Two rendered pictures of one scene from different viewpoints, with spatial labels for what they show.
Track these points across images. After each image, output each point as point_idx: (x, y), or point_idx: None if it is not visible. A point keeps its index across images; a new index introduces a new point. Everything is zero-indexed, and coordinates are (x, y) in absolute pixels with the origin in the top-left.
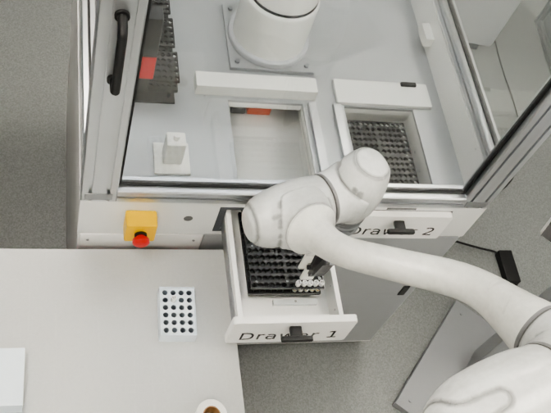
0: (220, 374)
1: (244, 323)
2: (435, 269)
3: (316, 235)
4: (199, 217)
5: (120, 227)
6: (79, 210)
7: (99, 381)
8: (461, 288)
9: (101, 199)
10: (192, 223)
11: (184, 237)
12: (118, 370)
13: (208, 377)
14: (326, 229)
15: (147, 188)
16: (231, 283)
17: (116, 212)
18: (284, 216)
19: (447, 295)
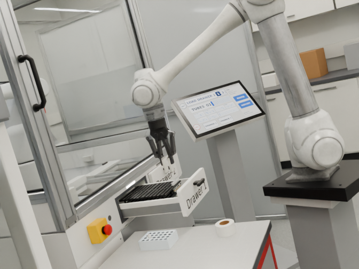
0: (203, 230)
1: (182, 188)
2: (198, 38)
3: (163, 70)
4: (112, 214)
5: (91, 247)
6: (69, 241)
7: (178, 268)
8: (209, 33)
9: (72, 222)
10: (112, 221)
11: (116, 238)
12: (177, 262)
13: (202, 234)
14: (163, 67)
15: (83, 202)
16: (157, 205)
17: (84, 232)
18: (148, 78)
19: (210, 41)
